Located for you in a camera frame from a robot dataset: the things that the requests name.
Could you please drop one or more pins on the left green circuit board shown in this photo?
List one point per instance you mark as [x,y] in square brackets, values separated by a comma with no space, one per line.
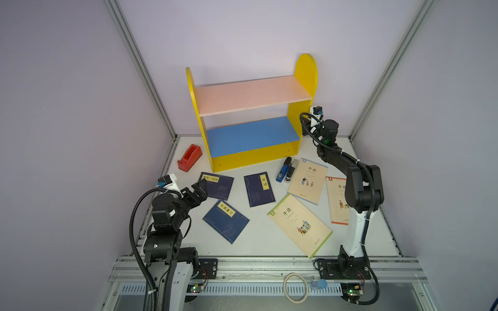
[196,288]

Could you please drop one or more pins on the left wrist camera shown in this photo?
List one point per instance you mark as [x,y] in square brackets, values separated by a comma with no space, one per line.
[168,182]

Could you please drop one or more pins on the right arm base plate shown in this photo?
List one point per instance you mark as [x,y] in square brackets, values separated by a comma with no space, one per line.
[342,269]

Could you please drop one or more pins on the beige book blue edge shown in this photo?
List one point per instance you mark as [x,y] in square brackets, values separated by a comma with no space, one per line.
[308,181]

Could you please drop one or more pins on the beige book orange edge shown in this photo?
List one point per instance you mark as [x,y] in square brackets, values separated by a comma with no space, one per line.
[338,207]

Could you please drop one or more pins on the green circuit board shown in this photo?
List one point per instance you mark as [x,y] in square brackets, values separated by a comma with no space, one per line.
[352,289]
[196,288]

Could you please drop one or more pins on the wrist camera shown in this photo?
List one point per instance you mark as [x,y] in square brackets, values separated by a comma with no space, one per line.
[318,112]
[168,182]

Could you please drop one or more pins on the blue book yellow label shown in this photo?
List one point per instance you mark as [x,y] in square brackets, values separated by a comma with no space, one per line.
[226,220]

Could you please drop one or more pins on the right green circuit board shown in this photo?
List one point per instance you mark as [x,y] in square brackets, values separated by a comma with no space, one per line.
[352,289]

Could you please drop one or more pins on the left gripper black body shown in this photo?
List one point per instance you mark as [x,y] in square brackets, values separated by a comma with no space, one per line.
[181,204]

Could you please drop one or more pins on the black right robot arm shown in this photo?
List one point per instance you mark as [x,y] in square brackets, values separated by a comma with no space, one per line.
[363,193]

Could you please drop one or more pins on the small blue cap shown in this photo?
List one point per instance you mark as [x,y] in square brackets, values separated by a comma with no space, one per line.
[319,284]

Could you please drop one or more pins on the dark purple book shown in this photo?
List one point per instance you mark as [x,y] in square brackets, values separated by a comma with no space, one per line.
[217,186]
[259,190]

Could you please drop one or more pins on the aluminium front rail frame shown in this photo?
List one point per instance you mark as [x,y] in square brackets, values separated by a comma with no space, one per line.
[292,276]

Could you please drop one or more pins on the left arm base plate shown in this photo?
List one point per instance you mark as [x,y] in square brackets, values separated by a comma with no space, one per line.
[207,269]

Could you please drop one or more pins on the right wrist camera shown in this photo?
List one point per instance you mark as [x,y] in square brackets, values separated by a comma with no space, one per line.
[318,112]

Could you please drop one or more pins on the yellow shelf pink blue boards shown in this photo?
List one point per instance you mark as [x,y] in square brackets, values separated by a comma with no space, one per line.
[240,145]

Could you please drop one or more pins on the red tape dispenser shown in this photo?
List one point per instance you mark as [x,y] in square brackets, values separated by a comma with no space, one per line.
[190,157]

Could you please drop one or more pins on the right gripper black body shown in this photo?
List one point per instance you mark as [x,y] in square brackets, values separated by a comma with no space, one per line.
[316,131]

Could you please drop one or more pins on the blue black stapler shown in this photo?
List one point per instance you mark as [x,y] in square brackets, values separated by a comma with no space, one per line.
[284,170]

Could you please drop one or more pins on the beige book green edge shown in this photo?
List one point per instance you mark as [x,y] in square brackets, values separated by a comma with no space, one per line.
[304,228]

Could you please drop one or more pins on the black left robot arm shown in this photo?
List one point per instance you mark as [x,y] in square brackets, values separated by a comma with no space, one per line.
[167,267]

